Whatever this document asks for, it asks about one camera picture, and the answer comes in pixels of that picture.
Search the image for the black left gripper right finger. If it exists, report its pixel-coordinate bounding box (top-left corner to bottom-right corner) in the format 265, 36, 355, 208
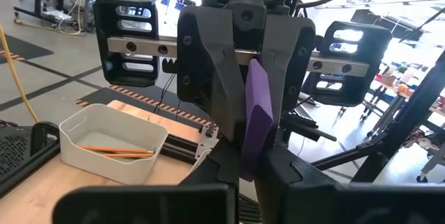
255, 143, 445, 224

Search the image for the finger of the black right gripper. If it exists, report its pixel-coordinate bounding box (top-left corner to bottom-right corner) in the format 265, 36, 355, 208
177, 6, 246, 143
260, 15, 316, 127

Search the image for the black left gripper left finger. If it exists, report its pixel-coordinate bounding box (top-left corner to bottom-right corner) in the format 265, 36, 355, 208
51, 138, 241, 224

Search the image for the orange pencil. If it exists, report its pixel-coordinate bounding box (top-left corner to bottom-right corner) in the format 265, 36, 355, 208
103, 152, 156, 159
79, 145, 155, 154

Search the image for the purple eraser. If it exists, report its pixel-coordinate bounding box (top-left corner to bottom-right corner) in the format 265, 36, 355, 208
239, 58, 275, 182

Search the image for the black hazard striped mat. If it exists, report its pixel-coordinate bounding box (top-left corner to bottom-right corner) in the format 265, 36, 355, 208
74, 83, 217, 130
0, 34, 56, 62

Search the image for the black support beam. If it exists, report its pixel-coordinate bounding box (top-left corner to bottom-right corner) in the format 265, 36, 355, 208
310, 50, 445, 184

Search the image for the black perforated panel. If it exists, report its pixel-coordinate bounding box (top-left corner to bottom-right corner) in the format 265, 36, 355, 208
0, 120, 60, 197

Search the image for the black aluminium table frame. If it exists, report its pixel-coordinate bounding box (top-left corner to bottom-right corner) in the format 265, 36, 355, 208
161, 122, 220, 165

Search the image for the yellow hanging cable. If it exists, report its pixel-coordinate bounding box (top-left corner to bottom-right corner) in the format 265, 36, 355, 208
0, 22, 40, 124

